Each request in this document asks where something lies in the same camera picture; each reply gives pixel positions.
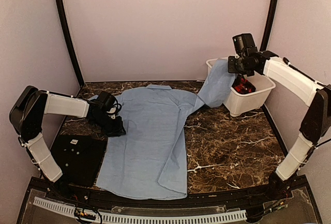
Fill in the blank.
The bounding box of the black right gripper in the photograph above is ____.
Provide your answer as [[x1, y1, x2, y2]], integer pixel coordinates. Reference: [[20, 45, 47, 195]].
[[228, 55, 253, 74]]

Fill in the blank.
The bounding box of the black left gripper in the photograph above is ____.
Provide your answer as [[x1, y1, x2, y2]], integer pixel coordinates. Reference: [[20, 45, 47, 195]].
[[92, 112, 125, 137]]

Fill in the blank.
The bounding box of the light blue long sleeve shirt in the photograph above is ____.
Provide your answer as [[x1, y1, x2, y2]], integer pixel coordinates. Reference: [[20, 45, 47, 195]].
[[96, 59, 235, 200]]

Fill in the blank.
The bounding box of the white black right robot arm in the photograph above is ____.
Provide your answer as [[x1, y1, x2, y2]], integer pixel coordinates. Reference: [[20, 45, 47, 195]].
[[228, 51, 330, 200]]

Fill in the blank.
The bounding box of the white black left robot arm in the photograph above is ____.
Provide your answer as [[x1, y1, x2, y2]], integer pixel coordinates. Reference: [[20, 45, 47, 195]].
[[9, 85, 126, 183]]

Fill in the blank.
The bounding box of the red black plaid shirt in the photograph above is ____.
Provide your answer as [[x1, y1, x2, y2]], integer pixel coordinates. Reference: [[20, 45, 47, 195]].
[[232, 76, 256, 94]]

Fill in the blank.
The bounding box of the white plastic bin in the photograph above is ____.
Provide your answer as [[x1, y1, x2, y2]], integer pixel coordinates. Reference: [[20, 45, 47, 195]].
[[199, 58, 276, 117]]

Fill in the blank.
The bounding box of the folded black shirt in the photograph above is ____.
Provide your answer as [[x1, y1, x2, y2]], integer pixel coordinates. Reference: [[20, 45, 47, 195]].
[[51, 135, 107, 187]]

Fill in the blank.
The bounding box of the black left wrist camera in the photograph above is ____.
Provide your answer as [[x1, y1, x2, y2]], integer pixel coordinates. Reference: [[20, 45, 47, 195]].
[[96, 91, 116, 112]]

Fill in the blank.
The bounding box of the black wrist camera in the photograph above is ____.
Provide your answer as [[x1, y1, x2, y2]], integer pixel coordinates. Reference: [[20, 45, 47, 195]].
[[96, 91, 116, 112], [232, 33, 257, 55]]

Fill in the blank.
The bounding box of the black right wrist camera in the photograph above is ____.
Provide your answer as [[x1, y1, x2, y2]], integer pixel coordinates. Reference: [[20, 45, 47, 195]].
[[232, 33, 257, 55]]

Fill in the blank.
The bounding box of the black right corner post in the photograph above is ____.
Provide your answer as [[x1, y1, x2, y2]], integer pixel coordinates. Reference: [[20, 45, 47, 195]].
[[260, 0, 278, 51]]

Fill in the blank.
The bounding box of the black corner post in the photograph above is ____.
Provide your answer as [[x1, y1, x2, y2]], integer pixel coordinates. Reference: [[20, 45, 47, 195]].
[[55, 0, 85, 87], [260, 0, 278, 51]]

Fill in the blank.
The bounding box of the white slotted cable duct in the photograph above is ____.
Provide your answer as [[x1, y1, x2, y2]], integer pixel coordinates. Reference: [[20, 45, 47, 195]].
[[33, 197, 247, 223]]

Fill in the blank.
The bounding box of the black left corner post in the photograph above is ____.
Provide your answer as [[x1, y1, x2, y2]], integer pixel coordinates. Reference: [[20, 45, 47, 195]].
[[55, 0, 85, 87]]

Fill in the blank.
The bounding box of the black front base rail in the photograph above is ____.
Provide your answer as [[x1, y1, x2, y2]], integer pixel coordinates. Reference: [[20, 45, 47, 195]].
[[17, 176, 322, 223]]

